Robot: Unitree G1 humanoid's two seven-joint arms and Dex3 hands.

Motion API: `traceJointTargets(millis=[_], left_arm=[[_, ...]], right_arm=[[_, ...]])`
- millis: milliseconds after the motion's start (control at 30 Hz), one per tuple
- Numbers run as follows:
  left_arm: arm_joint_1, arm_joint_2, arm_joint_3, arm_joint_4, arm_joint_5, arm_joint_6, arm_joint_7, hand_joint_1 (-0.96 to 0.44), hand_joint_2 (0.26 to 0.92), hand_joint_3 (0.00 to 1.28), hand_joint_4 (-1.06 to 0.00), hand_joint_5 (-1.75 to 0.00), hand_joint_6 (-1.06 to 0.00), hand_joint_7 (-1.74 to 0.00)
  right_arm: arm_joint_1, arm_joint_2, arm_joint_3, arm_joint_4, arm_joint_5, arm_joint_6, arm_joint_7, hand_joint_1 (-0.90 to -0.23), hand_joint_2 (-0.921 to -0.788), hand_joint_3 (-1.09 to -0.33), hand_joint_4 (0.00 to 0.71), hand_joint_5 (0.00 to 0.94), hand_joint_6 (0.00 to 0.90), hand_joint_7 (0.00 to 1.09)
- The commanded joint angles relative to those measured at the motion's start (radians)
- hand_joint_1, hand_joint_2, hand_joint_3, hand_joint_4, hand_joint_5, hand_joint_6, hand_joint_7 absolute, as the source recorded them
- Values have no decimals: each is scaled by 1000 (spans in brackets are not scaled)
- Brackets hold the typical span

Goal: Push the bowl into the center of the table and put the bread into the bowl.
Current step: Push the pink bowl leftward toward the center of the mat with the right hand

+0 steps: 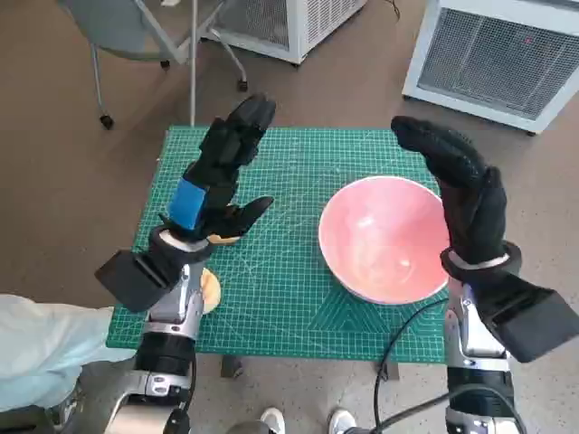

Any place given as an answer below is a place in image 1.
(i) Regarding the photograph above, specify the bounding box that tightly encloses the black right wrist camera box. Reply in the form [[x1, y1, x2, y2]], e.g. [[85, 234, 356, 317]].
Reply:
[[474, 270, 579, 364]]

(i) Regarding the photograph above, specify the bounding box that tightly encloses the green cutting mat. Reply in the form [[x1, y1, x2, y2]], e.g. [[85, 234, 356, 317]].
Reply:
[[105, 125, 462, 364]]

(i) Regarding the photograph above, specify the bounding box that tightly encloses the round toy bread bun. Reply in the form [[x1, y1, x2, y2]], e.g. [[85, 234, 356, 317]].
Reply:
[[200, 267, 223, 316]]

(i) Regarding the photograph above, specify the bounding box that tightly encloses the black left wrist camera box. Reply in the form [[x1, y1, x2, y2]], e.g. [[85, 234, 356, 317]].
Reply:
[[93, 250, 182, 313]]

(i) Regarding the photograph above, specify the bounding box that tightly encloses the pink bowl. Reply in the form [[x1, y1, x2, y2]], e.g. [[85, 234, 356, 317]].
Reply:
[[318, 176, 450, 305]]

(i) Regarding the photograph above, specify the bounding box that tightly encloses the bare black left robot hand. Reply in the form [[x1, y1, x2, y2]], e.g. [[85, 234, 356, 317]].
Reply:
[[157, 92, 278, 245]]

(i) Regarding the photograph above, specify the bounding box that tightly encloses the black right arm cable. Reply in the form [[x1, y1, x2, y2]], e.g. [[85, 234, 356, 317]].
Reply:
[[373, 297, 453, 433]]

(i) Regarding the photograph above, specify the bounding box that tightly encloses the grey-green office chair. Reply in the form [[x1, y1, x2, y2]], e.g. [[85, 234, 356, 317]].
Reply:
[[56, 0, 250, 130]]

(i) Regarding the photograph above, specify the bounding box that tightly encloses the long grilled toy bread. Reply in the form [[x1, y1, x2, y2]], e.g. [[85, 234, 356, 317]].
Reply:
[[208, 203, 241, 246]]

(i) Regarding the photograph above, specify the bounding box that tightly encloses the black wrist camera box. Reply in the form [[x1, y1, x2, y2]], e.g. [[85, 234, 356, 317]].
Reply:
[[474, 270, 579, 364], [93, 250, 182, 313]]

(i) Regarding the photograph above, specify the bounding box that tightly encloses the thin metal pole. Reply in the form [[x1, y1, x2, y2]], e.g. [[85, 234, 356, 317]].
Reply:
[[188, 0, 199, 127]]

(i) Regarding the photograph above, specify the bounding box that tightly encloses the white shoe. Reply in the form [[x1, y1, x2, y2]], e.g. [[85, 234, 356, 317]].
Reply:
[[261, 406, 286, 434], [328, 408, 357, 434]]

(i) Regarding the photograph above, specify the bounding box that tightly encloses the white mesh cabinet on casters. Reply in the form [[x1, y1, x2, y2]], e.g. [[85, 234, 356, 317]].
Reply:
[[198, 0, 368, 65]]

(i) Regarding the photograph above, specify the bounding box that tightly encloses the large white mesh cabinet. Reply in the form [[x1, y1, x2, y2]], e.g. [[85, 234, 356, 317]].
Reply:
[[401, 0, 579, 137]]

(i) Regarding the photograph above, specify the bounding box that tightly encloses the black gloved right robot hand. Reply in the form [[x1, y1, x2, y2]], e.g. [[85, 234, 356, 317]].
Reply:
[[390, 115, 508, 267]]

